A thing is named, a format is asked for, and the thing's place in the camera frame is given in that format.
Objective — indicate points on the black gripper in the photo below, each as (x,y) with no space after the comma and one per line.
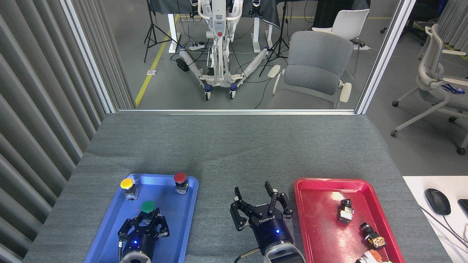
(140,241)
(270,230)

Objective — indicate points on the green push button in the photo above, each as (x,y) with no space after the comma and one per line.
(147,206)

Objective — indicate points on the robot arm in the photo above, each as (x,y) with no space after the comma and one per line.
(285,255)
(137,257)

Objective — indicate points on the yellow push button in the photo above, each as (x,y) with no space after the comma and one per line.
(127,183)

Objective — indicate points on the red push button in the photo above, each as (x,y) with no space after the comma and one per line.
(180,177)

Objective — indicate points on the blue plastic tray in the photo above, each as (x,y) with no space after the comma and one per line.
(175,226)

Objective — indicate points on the red plastic tray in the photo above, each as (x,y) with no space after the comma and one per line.
(310,190)

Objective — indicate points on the metal floor outlet plate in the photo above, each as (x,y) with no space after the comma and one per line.
(151,72)

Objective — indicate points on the black power adapter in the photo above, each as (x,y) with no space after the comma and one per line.
(182,65)

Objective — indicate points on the grey office chair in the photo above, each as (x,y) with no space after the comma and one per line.
(316,54)

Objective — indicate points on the white desk leg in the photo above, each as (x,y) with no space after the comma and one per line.
(256,34)
(172,33)

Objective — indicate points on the white power strip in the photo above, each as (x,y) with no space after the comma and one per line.
(196,46)
(361,46)

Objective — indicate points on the black computer mouse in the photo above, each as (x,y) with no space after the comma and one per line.
(437,201)

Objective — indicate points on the black tripod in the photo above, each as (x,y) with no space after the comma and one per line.
(150,22)
(282,29)

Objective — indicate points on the white stand on wheels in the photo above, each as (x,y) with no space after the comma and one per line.
(219,22)

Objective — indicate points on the black keyboard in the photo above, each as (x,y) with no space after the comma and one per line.
(464,207)

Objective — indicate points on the white plastic chair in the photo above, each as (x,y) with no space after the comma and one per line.
(349,22)

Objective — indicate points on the white mesh office chair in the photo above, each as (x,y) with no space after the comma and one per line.
(433,86)

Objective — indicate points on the black and silver switch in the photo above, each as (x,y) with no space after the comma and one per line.
(345,212)

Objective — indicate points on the silver horizontal rail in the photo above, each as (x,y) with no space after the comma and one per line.
(237,111)

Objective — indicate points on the black and orange switch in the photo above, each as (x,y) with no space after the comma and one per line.
(373,236)

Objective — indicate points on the orange and white switch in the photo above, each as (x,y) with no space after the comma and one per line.
(370,257)

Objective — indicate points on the silver post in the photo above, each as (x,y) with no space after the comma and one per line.
(385,54)
(89,58)

